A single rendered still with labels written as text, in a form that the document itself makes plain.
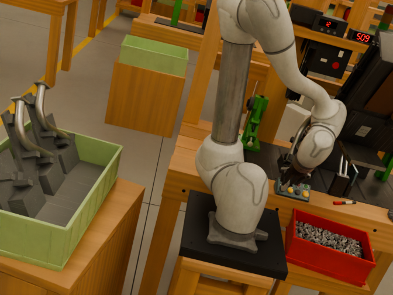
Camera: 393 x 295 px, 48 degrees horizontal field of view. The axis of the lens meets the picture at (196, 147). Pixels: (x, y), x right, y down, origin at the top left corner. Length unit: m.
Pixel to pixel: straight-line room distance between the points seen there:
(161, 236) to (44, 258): 0.77
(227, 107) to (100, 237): 0.65
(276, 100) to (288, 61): 1.06
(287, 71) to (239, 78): 0.18
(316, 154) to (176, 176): 0.64
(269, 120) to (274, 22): 1.23
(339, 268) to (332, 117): 0.57
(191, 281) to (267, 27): 0.88
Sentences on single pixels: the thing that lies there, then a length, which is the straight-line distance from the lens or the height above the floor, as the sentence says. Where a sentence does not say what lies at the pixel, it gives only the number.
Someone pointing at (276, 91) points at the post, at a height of 1.18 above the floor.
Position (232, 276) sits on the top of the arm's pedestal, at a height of 0.83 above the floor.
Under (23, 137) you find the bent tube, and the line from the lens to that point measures 1.60.
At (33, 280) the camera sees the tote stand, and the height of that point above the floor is 0.77.
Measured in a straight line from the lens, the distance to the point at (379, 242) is 2.20.
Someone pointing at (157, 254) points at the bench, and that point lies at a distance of 2.19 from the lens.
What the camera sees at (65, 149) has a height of 0.93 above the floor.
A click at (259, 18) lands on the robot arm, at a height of 1.65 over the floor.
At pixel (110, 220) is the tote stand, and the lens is 1.73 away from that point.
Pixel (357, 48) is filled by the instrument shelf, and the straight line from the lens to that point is 2.30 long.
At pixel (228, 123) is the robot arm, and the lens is 1.56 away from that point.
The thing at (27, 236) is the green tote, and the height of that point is 0.89.
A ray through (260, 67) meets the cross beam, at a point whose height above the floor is 1.26.
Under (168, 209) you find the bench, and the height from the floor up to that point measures 0.69.
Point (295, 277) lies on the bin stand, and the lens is 1.77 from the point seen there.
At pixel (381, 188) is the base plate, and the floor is 0.90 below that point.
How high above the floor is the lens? 1.83
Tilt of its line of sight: 25 degrees down
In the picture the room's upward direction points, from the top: 15 degrees clockwise
